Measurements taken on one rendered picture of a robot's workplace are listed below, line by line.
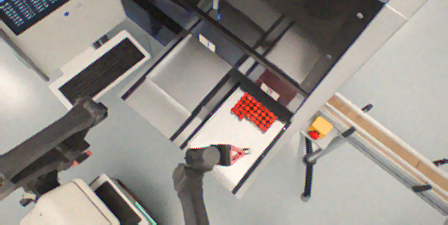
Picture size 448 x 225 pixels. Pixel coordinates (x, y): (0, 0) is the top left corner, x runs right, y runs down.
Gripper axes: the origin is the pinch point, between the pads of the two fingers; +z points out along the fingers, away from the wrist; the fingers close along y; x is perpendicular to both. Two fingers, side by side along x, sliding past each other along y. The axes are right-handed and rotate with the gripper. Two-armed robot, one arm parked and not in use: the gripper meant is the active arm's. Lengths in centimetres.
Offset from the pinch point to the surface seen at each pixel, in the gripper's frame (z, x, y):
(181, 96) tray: 1, 22, -47
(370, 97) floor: 159, 23, -67
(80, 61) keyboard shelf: -34, 40, -82
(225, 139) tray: 15.2, 2.2, -33.1
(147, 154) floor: 18, -12, -132
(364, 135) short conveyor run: 63, 3, 0
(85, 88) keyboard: -33, 26, -75
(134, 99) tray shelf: -17, 21, -57
